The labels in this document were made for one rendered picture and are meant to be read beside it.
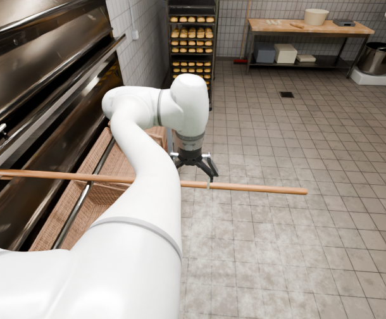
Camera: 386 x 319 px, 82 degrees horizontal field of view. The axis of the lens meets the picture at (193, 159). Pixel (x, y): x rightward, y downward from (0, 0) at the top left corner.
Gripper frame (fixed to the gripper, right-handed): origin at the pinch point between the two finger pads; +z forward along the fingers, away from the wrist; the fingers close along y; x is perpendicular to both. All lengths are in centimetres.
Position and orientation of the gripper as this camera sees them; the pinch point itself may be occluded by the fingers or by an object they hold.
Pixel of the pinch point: (190, 184)
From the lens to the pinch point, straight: 85.3
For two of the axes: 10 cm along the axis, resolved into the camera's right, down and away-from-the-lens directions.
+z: -0.1, 7.2, 6.9
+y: 10.0, 0.6, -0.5
